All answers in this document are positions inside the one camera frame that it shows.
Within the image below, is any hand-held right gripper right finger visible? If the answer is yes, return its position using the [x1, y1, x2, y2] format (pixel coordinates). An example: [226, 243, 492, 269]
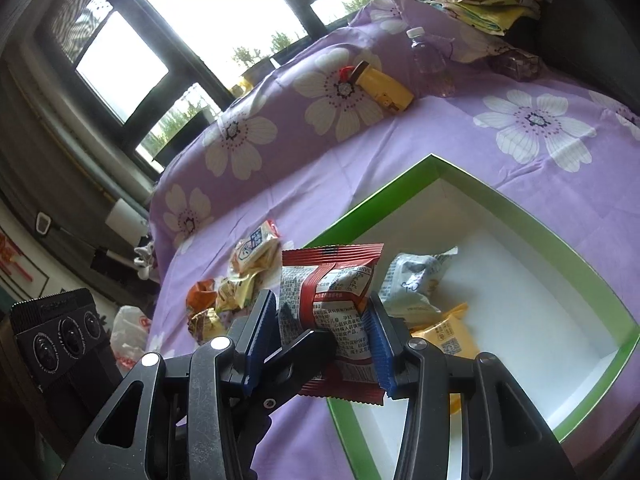
[362, 296, 577, 480]

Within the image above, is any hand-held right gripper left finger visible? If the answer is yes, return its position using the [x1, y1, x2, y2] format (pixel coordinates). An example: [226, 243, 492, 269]
[60, 289, 279, 480]

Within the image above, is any yellow and dark snack packet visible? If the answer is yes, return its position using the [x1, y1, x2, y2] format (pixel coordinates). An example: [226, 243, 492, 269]
[187, 307, 229, 347]
[215, 274, 252, 312]

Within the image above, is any white and blue snack packet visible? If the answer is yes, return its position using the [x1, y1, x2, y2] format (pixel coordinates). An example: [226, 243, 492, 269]
[377, 246, 459, 327]

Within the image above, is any yellow bear printed bottle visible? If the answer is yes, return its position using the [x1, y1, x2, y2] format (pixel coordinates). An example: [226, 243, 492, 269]
[338, 59, 415, 114]

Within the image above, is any white and red plastic bag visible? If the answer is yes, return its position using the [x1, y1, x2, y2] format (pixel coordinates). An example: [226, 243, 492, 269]
[109, 304, 154, 377]

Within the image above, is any clear plastic water bottle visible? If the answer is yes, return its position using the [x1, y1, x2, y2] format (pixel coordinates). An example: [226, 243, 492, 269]
[405, 26, 457, 99]

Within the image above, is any yellow orange snack packet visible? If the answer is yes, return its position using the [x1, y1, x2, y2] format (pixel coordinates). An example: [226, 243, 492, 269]
[409, 302, 484, 413]

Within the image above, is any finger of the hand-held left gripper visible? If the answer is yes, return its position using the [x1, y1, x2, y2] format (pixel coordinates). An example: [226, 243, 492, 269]
[235, 330, 337, 468]

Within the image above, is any black planter box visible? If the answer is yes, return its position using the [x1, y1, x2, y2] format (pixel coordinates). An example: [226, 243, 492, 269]
[149, 109, 222, 172]

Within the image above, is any purple floral bedsheet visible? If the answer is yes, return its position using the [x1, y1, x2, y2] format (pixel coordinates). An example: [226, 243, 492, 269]
[145, 67, 640, 480]

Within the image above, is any green cardboard box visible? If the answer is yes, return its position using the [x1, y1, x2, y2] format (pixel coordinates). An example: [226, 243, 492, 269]
[299, 153, 640, 480]

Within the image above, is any red snack packet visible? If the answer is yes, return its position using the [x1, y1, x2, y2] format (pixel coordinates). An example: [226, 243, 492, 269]
[277, 242, 387, 407]

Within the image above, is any cream packet with blue label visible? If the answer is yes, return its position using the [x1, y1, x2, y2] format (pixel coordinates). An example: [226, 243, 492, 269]
[235, 219, 283, 264]

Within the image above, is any dark window frame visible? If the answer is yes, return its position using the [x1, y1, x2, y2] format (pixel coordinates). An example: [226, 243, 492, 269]
[30, 0, 437, 172]

